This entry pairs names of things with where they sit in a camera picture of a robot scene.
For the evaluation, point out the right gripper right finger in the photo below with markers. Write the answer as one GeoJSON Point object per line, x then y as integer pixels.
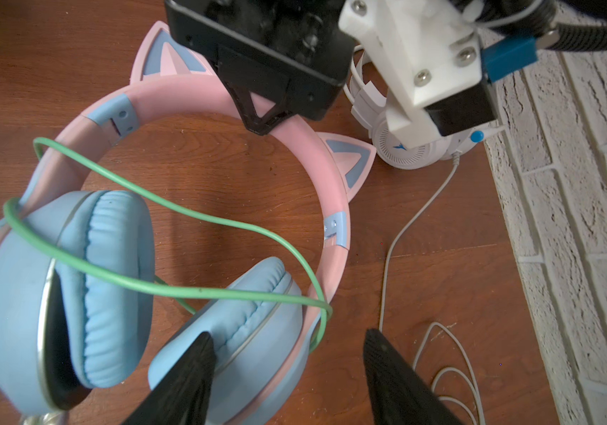
{"type": "Point", "coordinates": [398, 395]}

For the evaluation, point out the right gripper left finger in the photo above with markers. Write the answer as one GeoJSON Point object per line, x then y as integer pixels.
{"type": "Point", "coordinates": [183, 395]}

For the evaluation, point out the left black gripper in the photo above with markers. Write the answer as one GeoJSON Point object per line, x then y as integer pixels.
{"type": "Point", "coordinates": [275, 58]}

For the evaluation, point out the pink blue cat-ear headphones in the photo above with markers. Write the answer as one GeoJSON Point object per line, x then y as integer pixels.
{"type": "Point", "coordinates": [77, 268]}

